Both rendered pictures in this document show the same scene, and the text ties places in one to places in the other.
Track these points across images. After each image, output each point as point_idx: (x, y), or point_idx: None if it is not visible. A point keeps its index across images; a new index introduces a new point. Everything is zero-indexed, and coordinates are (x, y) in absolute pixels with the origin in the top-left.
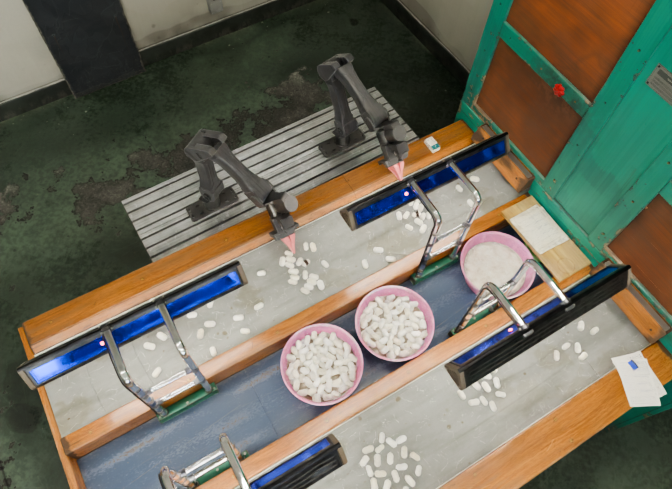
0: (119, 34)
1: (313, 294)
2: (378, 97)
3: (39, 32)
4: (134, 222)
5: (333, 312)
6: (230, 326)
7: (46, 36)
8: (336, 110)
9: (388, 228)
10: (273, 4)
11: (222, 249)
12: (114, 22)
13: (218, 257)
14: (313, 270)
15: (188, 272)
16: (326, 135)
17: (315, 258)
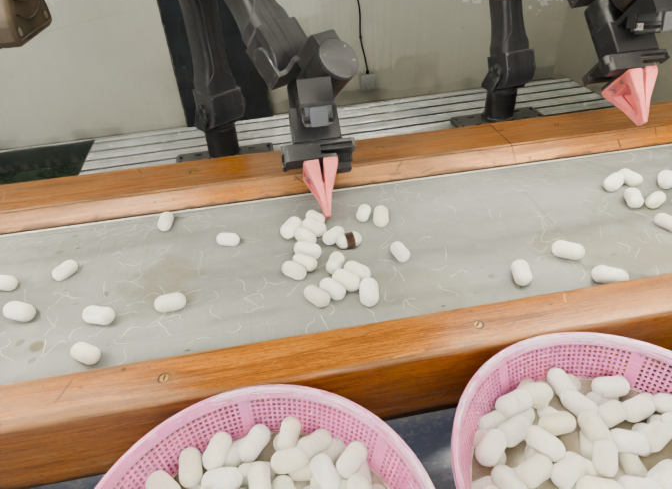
0: (254, 86)
1: (338, 313)
2: (575, 87)
3: (171, 60)
4: (88, 162)
5: (381, 372)
6: (65, 334)
7: (177, 67)
8: (496, 24)
9: (600, 218)
10: None
11: (173, 183)
12: (252, 70)
13: (155, 194)
14: (363, 261)
15: (75, 206)
16: (469, 112)
17: (379, 240)
